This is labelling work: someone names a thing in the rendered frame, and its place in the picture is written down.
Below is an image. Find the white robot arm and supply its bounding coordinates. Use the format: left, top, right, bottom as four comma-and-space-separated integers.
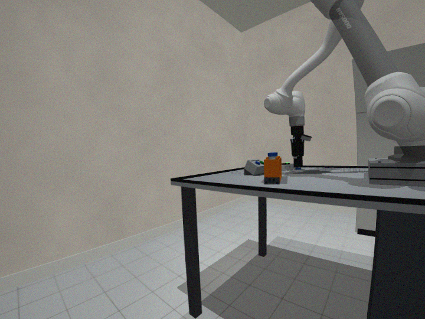
264, 0, 425, 161

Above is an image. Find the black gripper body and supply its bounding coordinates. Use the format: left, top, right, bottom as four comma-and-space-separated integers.
291, 126, 304, 144

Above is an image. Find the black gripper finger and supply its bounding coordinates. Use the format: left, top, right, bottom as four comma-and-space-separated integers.
290, 137, 300, 168
298, 138, 305, 167

